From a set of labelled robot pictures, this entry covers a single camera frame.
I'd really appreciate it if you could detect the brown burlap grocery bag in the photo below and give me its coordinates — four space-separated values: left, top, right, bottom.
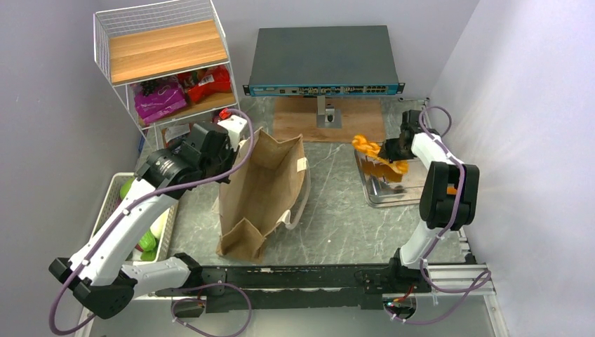
216 129 311 263

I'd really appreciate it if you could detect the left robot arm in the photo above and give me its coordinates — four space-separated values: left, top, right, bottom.
49 122 246 319

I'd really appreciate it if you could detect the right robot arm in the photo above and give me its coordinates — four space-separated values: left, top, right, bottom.
378 110 480 291

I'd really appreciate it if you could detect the purple snack bag upper shelf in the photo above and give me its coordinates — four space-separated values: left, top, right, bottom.
134 79 188 124

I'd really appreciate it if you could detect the red snack bag upper shelf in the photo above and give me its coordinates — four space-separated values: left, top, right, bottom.
176 65 232 103

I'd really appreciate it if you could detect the wooden board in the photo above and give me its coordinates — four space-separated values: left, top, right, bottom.
272 98 386 143

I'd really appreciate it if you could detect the metal tray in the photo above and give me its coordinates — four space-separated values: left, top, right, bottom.
354 150 427 208

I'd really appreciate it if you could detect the green cabbage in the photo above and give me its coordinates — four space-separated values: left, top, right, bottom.
119 178 135 201

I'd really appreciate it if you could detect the white daikon vegetable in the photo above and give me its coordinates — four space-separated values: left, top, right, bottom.
149 211 168 240

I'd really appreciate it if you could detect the white perforated basket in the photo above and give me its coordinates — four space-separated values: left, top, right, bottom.
91 173 178 265

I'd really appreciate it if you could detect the green lettuce toy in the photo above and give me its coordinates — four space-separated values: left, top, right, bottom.
138 231 159 262

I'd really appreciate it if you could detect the metal stand bracket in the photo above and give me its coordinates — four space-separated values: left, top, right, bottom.
316 95 342 128

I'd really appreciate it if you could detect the white wire shelf rack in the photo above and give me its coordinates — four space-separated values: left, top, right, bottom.
93 1 239 150

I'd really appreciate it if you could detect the dark network switch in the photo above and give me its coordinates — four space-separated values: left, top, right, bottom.
243 25 405 97

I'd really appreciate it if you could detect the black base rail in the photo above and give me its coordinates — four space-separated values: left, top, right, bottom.
156 260 431 313

